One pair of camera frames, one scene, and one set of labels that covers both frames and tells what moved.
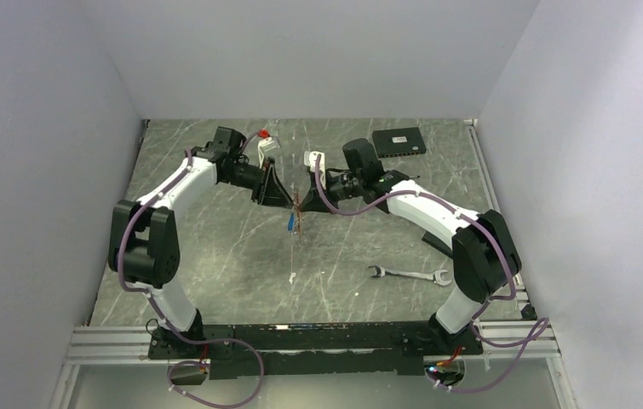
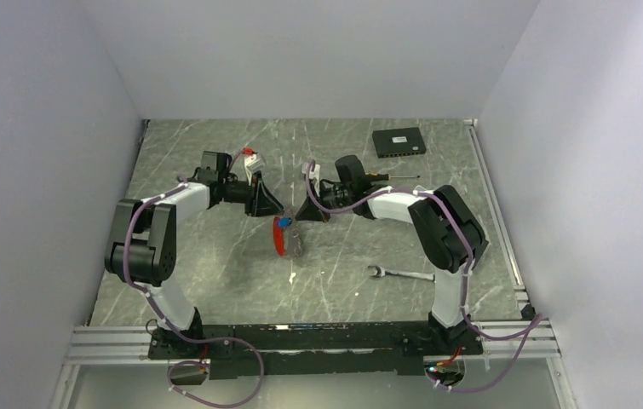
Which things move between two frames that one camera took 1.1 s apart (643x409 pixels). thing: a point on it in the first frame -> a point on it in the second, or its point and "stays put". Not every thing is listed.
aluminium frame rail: [129, 347] stays put
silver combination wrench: [436, 276] stays put
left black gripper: [273, 192] -> [259, 201]
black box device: [399, 142] stays put
